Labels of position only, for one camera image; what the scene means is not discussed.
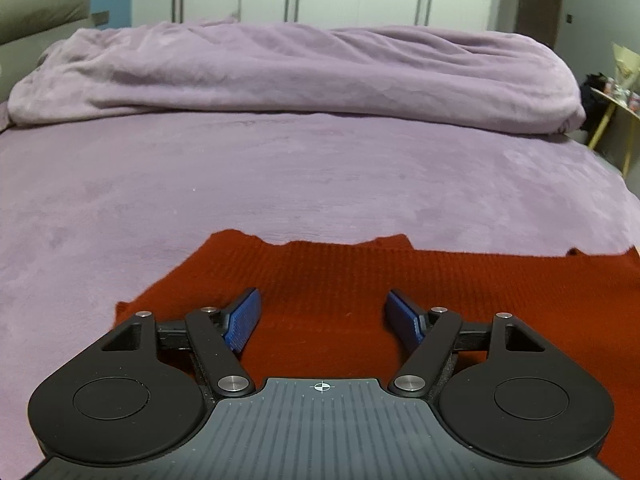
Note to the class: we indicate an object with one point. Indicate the wrapped flower bouquet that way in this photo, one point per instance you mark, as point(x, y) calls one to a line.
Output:
point(627, 67)

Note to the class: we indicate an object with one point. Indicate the dark clothes pile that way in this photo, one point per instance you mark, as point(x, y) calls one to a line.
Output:
point(594, 100)

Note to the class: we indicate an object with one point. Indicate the purple fleece duvet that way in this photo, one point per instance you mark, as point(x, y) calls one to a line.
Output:
point(300, 75)

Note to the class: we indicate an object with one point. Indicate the purple bed sheet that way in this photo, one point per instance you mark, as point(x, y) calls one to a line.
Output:
point(150, 185)

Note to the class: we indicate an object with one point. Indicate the wooden side table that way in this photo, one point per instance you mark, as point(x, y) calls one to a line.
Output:
point(617, 115)

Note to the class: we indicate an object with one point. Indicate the red knit cardigan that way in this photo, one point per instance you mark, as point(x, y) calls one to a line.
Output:
point(330, 280)

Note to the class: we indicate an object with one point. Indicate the grey padded headboard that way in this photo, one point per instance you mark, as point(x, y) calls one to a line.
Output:
point(40, 15)

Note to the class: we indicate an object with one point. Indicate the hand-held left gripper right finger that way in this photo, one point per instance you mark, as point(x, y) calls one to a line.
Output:
point(404, 319)

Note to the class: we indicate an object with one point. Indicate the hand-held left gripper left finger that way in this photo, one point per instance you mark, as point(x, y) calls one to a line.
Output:
point(243, 317)

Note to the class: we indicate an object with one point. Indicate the wall socket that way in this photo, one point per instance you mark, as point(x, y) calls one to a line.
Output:
point(100, 17)

